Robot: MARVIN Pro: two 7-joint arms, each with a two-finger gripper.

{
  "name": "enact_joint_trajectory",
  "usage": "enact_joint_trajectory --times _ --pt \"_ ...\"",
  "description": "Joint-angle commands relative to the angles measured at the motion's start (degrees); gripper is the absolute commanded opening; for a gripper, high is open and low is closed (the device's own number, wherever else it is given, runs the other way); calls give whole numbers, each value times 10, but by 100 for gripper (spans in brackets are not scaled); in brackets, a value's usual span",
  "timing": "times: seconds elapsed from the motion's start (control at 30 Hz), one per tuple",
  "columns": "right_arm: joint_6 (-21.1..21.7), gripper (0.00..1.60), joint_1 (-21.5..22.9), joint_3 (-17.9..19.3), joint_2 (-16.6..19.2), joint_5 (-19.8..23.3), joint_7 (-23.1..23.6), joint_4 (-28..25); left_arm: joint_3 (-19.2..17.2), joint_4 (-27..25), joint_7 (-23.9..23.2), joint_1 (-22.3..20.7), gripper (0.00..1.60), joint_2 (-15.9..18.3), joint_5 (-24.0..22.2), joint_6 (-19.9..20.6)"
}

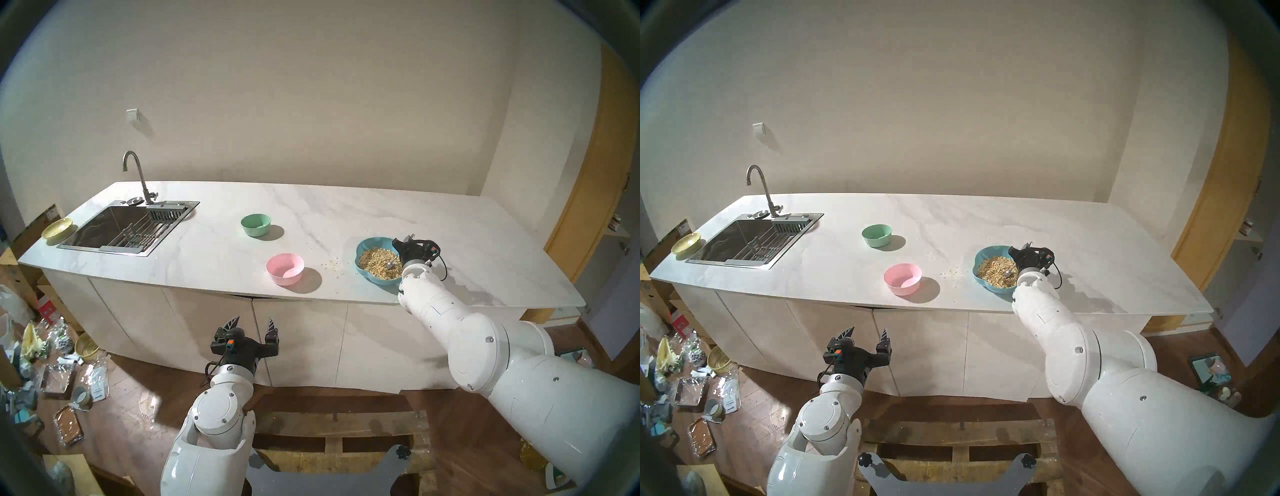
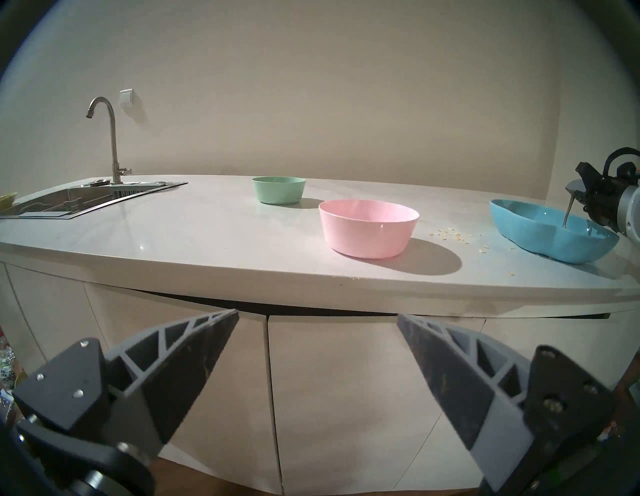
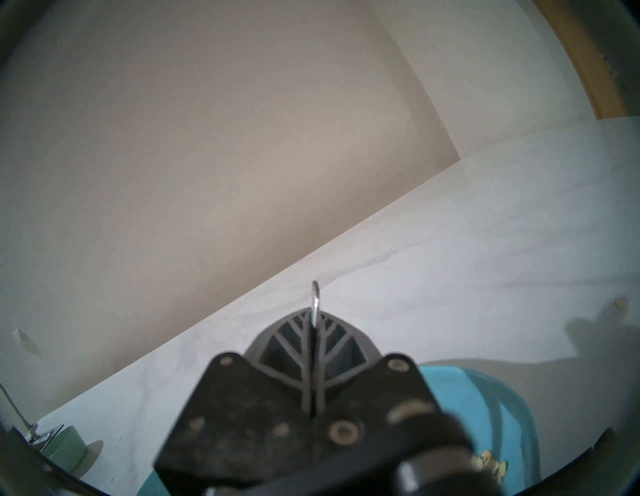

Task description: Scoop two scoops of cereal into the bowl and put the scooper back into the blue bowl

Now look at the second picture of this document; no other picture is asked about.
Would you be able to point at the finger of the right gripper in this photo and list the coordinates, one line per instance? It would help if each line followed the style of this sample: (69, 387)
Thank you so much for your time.
(586, 201)
(586, 175)

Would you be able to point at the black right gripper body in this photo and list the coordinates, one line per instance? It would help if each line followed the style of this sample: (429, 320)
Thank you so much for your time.
(607, 200)

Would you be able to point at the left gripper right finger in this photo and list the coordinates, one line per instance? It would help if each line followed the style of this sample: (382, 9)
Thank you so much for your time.
(480, 395)

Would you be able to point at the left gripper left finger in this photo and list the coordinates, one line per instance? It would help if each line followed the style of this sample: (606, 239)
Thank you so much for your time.
(150, 380)

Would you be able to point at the metal spoon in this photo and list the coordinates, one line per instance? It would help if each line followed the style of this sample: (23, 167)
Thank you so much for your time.
(567, 212)

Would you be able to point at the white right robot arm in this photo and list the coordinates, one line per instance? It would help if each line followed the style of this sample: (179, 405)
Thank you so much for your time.
(631, 212)

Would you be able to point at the blue flower-shaped bowl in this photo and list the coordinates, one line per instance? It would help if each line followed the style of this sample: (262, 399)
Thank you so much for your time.
(545, 235)

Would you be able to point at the pink plastic bowl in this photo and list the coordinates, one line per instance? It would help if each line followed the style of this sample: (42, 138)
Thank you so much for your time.
(367, 230)

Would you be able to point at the green plastic bowl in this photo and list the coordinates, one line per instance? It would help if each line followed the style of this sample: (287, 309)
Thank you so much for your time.
(277, 192)

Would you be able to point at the white counter cabinet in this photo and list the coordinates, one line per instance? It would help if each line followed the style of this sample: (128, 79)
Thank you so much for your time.
(350, 400)

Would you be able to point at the scattered oat flakes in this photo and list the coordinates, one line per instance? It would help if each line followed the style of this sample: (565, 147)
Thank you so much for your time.
(450, 233)

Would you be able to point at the stainless steel sink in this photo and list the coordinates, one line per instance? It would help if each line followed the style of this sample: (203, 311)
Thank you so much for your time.
(75, 200)

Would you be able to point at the yellow shallow dish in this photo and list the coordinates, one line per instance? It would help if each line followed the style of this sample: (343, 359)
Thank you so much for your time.
(7, 201)

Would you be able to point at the curved metal faucet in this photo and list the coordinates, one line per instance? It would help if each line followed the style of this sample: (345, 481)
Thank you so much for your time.
(115, 150)

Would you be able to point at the white wall socket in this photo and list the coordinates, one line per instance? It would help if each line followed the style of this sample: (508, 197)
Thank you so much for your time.
(126, 97)

